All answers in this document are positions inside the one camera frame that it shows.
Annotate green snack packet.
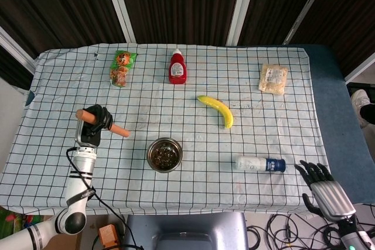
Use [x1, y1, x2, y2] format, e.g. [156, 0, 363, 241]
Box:
[109, 50, 138, 88]

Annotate white sneaker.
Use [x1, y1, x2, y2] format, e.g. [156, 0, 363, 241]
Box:
[351, 88, 373, 129]

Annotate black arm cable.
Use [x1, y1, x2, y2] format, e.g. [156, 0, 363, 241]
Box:
[66, 146, 144, 250]

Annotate red ketchup bottle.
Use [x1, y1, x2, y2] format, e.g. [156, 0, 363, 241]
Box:
[168, 49, 189, 85]

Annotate black floor cables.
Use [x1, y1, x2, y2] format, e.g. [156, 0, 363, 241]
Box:
[246, 213, 349, 250]

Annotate wooden rolling pin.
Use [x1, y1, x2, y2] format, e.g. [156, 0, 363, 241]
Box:
[76, 109, 131, 138]

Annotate beige food packet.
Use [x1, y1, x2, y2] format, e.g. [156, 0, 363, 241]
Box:
[258, 63, 289, 95]

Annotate steel bowl with dark food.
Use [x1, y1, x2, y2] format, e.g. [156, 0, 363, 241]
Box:
[146, 137, 183, 173]

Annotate yellow banana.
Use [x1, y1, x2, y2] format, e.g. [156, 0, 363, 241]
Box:
[196, 95, 234, 129]

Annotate white bottle with blue cap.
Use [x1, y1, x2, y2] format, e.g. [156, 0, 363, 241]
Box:
[236, 155, 287, 173]

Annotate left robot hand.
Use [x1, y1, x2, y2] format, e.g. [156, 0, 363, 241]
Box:
[74, 104, 114, 149]

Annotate checkered tablecloth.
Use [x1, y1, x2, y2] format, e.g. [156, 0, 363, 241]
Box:
[0, 42, 332, 216]

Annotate orange box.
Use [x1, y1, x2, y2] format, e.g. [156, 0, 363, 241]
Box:
[98, 224, 121, 250]

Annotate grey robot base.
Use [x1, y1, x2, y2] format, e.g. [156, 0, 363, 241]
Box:
[121, 212, 249, 250]

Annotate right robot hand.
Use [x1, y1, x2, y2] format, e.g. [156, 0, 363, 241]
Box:
[294, 160, 357, 222]

